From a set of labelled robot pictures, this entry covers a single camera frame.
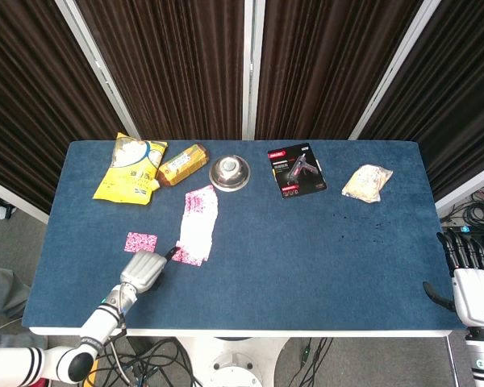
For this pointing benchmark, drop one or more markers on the yellow snack bag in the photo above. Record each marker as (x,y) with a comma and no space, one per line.
(129,173)

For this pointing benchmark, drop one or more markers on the white divider frame bottom rail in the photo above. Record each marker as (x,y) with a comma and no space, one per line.
(16,199)
(468,187)

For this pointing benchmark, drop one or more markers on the orange brown biscuit packet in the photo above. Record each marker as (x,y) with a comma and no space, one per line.
(182,164)

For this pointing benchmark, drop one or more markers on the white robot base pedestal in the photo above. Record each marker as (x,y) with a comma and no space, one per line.
(234,363)

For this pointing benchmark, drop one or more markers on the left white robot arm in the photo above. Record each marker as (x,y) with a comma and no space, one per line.
(97,326)

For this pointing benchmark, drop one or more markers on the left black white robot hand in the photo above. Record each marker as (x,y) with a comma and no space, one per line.
(143,268)

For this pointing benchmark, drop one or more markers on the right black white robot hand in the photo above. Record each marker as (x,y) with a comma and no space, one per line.
(478,298)

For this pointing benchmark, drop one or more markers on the silver metal bowl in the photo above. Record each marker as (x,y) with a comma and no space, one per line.
(229,172)

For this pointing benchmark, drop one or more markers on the white divider frame post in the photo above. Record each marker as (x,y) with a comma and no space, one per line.
(395,68)
(252,68)
(98,68)

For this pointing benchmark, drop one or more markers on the dark brown curtain panel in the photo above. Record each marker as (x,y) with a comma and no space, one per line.
(32,101)
(173,68)
(456,101)
(330,68)

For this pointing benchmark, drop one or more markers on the black glue gun package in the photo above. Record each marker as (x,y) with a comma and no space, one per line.
(296,169)

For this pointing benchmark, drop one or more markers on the pale yellow plastic food packet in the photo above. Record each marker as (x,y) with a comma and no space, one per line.
(367,182)

